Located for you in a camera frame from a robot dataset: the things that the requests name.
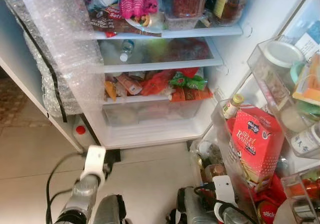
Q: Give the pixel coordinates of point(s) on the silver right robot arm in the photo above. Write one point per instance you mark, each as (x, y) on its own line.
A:
(235, 216)

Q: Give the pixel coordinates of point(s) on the fridge door with shelves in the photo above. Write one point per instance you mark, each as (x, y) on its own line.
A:
(310, 8)

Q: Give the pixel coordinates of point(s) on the fridge with black door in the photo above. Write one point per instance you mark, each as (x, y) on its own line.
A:
(270, 13)

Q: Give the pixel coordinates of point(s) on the glass fridge shelf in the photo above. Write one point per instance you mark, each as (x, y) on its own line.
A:
(210, 32)
(165, 65)
(140, 99)

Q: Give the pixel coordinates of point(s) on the orange cardboard box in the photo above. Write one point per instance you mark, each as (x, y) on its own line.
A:
(310, 83)

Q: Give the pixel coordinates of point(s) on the clear jar white cap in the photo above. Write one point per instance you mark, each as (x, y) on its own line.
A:
(306, 139)

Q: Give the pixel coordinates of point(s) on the blue white carton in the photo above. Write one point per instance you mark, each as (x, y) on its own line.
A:
(309, 42)

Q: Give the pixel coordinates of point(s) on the white lid clear container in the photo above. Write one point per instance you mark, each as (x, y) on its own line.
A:
(282, 53)

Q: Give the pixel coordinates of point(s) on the clear door bin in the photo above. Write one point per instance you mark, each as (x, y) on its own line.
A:
(262, 78)
(222, 144)
(295, 204)

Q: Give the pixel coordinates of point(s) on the red flour box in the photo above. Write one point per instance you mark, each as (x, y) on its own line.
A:
(255, 144)

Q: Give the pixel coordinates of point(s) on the red cap sauce bottle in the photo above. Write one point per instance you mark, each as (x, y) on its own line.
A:
(311, 188)

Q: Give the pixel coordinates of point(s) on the yellow cap glass bottle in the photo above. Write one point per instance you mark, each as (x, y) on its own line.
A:
(232, 106)

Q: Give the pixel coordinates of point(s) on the jar with red printed lid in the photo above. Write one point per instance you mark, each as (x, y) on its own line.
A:
(267, 213)

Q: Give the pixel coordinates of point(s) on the small white lid jar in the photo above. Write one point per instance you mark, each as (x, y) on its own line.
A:
(205, 149)

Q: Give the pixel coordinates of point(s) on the brown glass jar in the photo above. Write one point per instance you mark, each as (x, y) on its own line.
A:
(215, 172)

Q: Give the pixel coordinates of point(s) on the orange red flat packet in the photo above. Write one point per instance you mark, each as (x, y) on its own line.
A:
(192, 94)

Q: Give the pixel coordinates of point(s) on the green food packet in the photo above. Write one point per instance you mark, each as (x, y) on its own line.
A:
(190, 81)

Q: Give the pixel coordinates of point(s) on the red lid jar yellow label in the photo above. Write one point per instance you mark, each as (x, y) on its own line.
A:
(231, 6)

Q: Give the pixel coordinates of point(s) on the red food bag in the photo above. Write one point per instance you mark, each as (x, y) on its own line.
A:
(190, 48)

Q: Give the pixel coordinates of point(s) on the clear plastic food container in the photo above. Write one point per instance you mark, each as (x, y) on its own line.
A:
(185, 23)

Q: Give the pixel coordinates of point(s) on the orange food packet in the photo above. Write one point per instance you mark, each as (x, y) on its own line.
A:
(156, 83)

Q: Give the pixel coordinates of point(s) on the red lid chili jar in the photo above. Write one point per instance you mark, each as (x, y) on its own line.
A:
(189, 1)

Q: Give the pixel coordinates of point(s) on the clear crisper drawer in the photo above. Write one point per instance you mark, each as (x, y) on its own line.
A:
(150, 113)

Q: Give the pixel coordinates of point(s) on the green round fruit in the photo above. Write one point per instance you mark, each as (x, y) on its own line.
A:
(156, 48)

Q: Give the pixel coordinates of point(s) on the white plate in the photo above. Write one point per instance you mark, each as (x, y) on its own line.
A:
(150, 24)

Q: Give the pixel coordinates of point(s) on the brown food packet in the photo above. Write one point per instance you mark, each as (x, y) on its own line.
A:
(130, 84)

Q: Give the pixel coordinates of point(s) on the white cap water bottle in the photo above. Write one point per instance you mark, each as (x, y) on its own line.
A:
(126, 51)

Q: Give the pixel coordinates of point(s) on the yellow food packet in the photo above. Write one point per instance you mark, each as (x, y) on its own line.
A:
(110, 90)

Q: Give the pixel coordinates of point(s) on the brown snack packet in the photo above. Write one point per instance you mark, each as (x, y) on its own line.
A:
(107, 19)

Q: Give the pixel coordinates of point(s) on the robot left leg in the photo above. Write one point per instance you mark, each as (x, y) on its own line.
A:
(110, 211)

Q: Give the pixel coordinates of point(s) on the clear bubble wrap sheet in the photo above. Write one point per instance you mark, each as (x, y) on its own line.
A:
(55, 28)

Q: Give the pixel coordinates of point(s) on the patterned floor mat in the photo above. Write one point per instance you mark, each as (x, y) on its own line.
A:
(7, 108)

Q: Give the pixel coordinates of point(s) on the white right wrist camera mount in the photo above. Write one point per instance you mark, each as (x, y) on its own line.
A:
(224, 189)

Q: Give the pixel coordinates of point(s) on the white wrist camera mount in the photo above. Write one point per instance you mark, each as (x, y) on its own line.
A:
(224, 189)
(95, 159)

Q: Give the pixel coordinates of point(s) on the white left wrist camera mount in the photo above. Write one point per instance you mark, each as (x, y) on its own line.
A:
(95, 159)

